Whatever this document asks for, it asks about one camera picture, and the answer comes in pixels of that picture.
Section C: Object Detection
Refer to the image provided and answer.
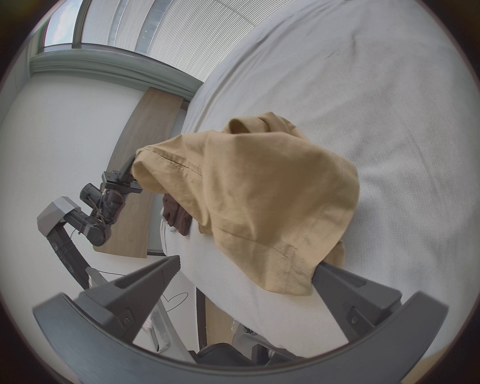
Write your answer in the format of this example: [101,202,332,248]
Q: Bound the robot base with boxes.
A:
[85,267,301,366]

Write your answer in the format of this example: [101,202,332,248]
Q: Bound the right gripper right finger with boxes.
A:
[312,261,403,344]

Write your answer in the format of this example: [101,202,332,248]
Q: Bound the black cable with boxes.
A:
[92,268,189,313]

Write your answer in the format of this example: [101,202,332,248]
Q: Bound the dark brown garment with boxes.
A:
[162,193,192,236]

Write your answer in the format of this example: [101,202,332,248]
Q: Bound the bed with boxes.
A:
[93,0,480,361]

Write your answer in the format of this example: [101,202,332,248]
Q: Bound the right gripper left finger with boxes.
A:
[77,255,182,344]

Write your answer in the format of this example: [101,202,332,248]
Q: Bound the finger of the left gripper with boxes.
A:
[118,155,139,185]

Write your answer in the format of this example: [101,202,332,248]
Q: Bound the tan shorts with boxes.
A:
[131,112,361,297]

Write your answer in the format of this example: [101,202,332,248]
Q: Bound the window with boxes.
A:
[44,0,271,81]

